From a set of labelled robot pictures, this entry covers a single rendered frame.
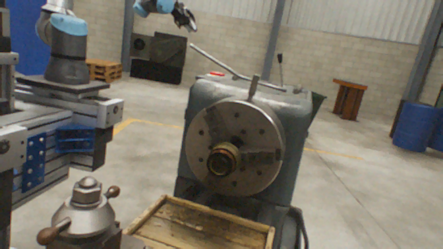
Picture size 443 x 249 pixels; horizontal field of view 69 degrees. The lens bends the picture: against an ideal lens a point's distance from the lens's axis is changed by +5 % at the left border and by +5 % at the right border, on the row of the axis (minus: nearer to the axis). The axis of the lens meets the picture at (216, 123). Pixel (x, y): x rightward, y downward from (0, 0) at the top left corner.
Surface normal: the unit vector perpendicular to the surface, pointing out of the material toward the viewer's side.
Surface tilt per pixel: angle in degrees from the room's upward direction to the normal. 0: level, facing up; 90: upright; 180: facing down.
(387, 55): 90
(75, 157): 90
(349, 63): 90
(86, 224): 60
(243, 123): 90
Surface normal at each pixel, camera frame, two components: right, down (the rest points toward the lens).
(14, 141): 0.97, 0.20
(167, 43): -0.04, 0.24
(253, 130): -0.28, 0.18
